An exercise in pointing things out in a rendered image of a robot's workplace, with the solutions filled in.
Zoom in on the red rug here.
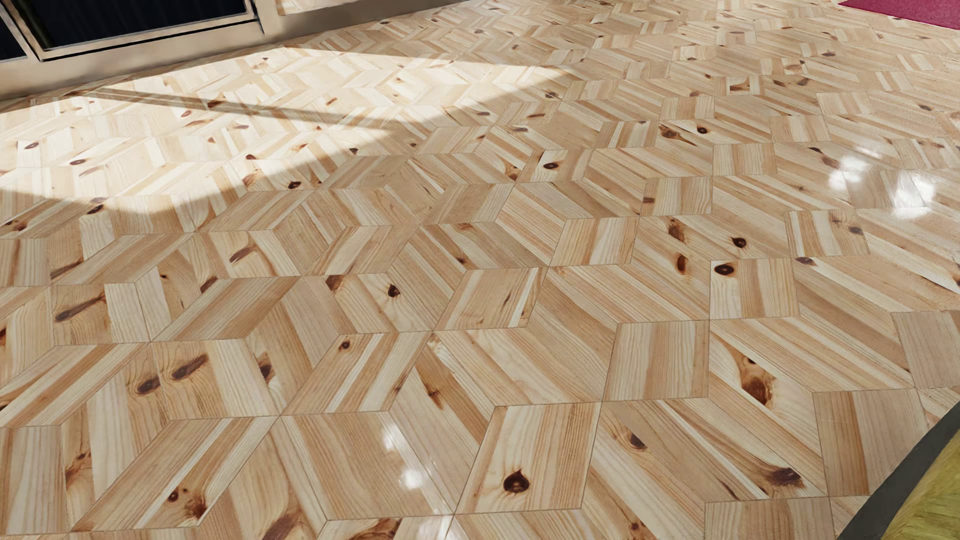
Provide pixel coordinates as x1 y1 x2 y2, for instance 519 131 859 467
838 0 960 31

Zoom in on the glass door with metal frame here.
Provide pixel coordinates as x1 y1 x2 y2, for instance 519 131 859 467
0 0 264 63

